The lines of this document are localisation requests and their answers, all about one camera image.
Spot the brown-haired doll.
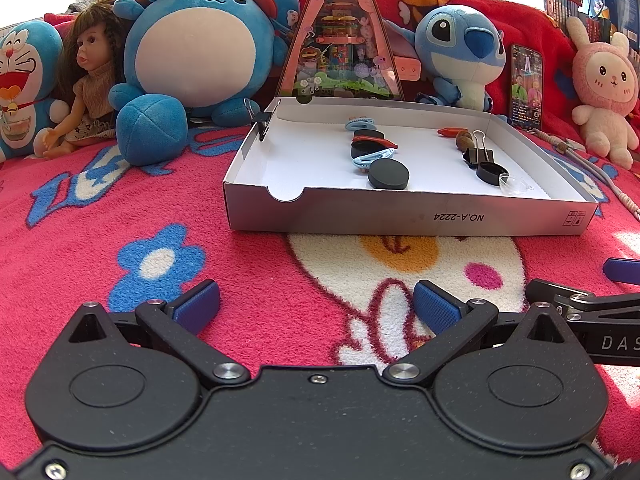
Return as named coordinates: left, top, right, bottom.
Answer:
left=42, top=2, right=131, bottom=161

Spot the black round cap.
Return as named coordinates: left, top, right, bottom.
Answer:
left=367, top=159, right=411, bottom=191
left=351, top=140, right=383, bottom=160
left=476, top=162, right=511, bottom=185

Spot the round blue mouse plush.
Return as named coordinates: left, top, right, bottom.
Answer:
left=107, top=0, right=301, bottom=167

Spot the blue robot cat plush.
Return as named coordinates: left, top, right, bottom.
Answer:
left=0, top=20, right=71, bottom=163

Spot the grey phone lanyard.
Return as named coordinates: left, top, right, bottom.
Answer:
left=532, top=129, right=640, bottom=221

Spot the photo card pack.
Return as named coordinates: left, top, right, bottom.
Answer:
left=509, top=44, right=544, bottom=131

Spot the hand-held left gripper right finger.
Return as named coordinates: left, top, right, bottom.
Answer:
left=381, top=279, right=577, bottom=389

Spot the clear plastic cap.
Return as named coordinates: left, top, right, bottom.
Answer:
left=499, top=173, right=535, bottom=196

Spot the pink triangular display case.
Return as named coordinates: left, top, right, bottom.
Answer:
left=275, top=0, right=421, bottom=103

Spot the black binder clip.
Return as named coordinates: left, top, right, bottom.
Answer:
left=244, top=99, right=273, bottom=142
left=461, top=130, right=496, bottom=167

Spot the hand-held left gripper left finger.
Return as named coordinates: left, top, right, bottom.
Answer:
left=65, top=279, right=252, bottom=389

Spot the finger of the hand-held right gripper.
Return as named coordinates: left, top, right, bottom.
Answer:
left=602, top=257, right=640, bottom=286
left=525, top=279, right=640, bottom=319

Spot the white cardboard box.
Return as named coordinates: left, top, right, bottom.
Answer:
left=222, top=97, right=599, bottom=237

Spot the blue alien plush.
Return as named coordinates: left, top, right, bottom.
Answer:
left=385, top=5, right=507, bottom=111

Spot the pink bunny plush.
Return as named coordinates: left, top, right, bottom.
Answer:
left=565, top=16, right=640, bottom=170

